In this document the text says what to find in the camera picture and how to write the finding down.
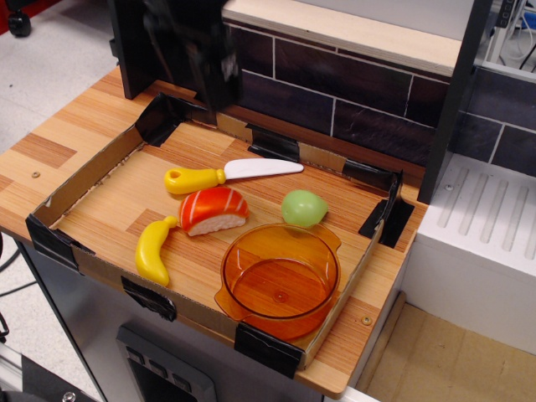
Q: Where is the orange transparent plastic pot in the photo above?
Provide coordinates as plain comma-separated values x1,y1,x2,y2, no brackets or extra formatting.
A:
215,224,342,341

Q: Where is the grey oven control panel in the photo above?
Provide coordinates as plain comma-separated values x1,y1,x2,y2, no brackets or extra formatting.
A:
116,327,217,401

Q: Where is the white toy sink drainboard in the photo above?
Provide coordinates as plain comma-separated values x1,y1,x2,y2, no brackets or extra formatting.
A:
402,154,535,353

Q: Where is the yellow toy banana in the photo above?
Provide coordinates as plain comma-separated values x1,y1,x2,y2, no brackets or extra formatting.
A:
135,216,178,287

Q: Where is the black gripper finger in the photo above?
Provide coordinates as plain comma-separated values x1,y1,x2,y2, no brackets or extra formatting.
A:
152,37,197,92
188,44,242,113

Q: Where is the cardboard fence with black tape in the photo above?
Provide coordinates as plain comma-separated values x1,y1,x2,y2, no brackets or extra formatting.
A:
26,93,424,377

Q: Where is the black caster wheel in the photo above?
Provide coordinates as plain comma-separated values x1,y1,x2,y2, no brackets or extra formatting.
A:
8,10,32,38

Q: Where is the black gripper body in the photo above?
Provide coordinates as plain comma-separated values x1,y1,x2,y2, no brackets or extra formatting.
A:
143,1,235,59

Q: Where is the yellow handled toy knife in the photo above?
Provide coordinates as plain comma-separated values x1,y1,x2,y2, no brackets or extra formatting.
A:
164,158,304,195

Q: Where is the dark grey upright post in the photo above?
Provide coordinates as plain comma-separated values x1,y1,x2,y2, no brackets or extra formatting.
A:
418,0,492,204

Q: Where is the green toy pear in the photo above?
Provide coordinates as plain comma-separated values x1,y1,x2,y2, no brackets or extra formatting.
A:
281,189,328,227

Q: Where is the black upright post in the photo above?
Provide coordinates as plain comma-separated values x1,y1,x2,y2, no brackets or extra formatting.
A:
107,0,164,100

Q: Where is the salmon nigiri sushi toy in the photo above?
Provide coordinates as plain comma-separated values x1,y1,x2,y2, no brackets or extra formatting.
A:
178,187,250,236

